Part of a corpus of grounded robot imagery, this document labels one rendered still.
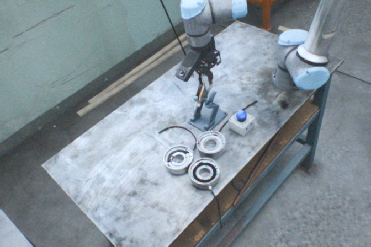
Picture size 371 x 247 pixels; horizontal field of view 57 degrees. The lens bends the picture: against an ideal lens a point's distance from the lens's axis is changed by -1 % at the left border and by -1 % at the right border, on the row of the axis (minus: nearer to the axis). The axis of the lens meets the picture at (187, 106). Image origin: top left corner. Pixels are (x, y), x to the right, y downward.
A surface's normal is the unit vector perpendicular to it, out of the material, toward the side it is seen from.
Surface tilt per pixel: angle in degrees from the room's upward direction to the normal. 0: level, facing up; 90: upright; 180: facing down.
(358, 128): 0
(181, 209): 0
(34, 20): 90
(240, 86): 0
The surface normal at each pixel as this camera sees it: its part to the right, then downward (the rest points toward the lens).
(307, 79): 0.11, 0.78
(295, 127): -0.13, -0.70
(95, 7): 0.71, 0.43
